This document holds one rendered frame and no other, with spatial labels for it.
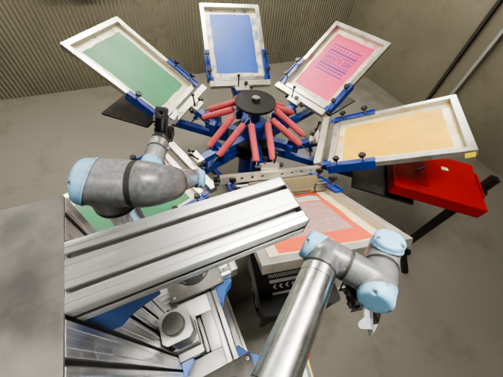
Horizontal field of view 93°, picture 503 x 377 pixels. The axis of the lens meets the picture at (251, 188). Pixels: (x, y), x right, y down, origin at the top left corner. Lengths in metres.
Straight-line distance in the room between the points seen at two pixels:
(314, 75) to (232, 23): 0.97
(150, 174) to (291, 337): 0.44
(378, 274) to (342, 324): 1.96
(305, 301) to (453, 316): 2.69
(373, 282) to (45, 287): 0.55
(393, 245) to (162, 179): 0.56
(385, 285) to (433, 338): 2.36
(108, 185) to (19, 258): 0.26
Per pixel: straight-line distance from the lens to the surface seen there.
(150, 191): 0.60
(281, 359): 0.47
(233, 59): 2.66
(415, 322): 2.90
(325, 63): 2.65
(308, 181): 1.43
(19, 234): 0.43
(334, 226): 1.14
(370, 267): 0.61
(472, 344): 3.16
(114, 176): 0.61
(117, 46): 2.43
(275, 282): 1.46
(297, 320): 0.49
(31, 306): 0.37
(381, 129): 2.03
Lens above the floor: 2.33
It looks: 52 degrees down
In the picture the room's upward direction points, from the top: 8 degrees clockwise
